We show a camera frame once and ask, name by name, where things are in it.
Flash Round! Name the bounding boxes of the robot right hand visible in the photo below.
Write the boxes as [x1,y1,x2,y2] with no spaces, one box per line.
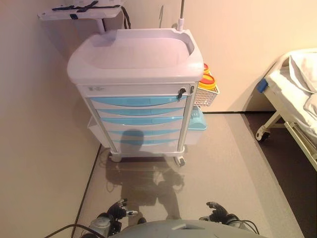
[199,201,235,224]

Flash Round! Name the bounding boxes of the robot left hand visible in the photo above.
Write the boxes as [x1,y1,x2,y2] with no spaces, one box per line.
[107,198,138,224]

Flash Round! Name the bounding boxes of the grey robot torso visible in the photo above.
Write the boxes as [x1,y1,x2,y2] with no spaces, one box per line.
[116,220,270,238]

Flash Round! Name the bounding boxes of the white cart side bin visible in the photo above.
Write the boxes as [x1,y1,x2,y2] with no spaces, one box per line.
[87,116,102,144]

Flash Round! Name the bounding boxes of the light blue plastic bin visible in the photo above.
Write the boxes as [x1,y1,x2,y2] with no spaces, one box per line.
[188,106,208,131]

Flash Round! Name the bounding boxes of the cart label sticker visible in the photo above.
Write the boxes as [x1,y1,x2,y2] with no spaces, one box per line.
[86,85,109,93]

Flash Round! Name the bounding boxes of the blue bed tag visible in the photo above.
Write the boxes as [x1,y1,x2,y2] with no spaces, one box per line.
[259,78,270,93]

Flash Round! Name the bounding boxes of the white folded sheet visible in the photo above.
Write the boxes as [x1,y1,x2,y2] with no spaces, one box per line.
[303,95,317,121]

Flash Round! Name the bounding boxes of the white bed mattress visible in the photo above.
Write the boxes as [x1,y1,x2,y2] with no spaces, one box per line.
[268,65,317,117]

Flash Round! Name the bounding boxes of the white medical cart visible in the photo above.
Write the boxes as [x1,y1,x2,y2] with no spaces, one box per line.
[67,27,205,167]

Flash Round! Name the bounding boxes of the white duvet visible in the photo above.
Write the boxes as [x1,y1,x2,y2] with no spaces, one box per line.
[288,51,317,95]

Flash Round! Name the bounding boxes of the white overbed table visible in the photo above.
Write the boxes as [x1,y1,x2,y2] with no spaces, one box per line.
[37,0,124,34]

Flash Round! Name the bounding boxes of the metal IV pole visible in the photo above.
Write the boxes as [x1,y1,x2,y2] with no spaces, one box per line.
[176,0,186,32]

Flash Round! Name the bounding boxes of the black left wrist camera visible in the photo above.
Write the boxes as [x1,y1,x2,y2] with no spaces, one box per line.
[108,222,123,236]

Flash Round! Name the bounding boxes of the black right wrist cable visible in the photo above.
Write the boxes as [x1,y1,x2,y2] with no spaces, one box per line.
[237,219,260,235]

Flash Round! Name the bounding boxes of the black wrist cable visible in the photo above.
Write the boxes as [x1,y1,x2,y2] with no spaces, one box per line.
[46,224,109,238]
[237,219,260,235]

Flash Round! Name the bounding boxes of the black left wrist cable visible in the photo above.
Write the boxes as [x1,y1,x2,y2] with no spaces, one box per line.
[46,224,109,238]

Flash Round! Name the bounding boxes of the cream bed side rail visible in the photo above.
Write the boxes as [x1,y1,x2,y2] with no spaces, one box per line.
[283,121,317,172]

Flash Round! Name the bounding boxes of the white wire basket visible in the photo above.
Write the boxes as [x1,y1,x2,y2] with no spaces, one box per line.
[195,84,220,107]

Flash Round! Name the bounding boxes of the white hospital bed frame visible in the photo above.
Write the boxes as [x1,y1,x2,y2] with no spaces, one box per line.
[256,48,317,172]

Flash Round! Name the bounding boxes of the black hanging strap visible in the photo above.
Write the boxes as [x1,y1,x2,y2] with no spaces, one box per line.
[120,6,132,31]

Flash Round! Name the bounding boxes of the black crossed straps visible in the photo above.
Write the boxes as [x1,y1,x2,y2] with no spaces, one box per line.
[51,0,99,13]

